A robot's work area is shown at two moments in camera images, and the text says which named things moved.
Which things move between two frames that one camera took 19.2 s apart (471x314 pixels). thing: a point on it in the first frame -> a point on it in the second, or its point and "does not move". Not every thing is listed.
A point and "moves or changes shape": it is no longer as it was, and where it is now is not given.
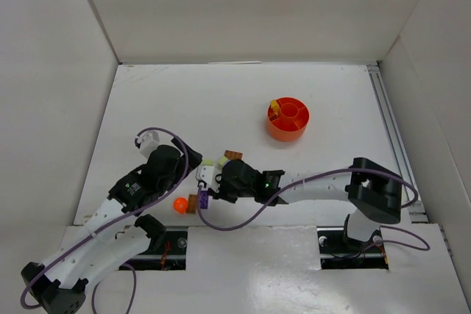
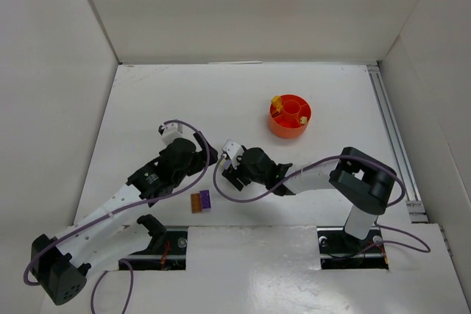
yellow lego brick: (274, 105) moves or changes shape
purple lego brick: (204, 199) does not move
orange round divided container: (291, 123) does not move
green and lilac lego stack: (223, 161) does not move
